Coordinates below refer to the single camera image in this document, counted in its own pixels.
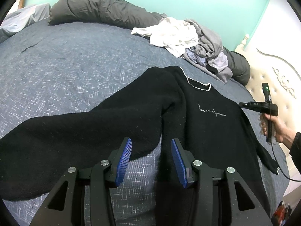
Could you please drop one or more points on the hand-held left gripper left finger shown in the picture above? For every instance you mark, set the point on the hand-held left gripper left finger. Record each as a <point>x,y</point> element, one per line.
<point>123,162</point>

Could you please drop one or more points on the person's right hand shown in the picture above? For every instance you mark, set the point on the person's right hand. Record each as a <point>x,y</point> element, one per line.
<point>282,129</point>

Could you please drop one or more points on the dark grey duvet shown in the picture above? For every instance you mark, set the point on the dark grey duvet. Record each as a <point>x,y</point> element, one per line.
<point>94,9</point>

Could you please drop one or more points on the wooden window frame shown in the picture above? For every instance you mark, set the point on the wooden window frame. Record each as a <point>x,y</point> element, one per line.
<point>22,1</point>

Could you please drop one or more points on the light grey quilt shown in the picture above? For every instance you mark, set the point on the light grey quilt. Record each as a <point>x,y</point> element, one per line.
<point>21,21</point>

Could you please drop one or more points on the red object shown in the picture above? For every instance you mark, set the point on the red object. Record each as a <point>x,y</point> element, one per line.
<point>282,214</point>

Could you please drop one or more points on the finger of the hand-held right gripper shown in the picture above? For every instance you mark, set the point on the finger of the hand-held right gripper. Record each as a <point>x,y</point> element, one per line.
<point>244,105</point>

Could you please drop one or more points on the white shirt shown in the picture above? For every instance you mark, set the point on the white shirt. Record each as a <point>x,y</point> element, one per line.
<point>171,33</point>

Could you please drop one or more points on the cream tufted headboard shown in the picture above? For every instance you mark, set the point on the cream tufted headboard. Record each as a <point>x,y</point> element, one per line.
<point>287,103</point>

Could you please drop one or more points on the blue striped shirt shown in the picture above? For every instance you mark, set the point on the blue striped shirt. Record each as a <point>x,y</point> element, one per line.
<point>196,56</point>

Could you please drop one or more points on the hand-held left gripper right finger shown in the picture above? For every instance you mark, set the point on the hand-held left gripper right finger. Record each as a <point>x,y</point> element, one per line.
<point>178,162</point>

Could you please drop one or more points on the black sweater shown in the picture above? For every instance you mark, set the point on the black sweater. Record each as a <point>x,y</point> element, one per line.
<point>199,127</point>

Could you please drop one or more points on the grey garment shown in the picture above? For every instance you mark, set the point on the grey garment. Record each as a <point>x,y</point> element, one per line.
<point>211,37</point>

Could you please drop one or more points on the pale lilac garment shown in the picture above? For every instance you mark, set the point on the pale lilac garment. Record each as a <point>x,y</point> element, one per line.
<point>221,61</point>

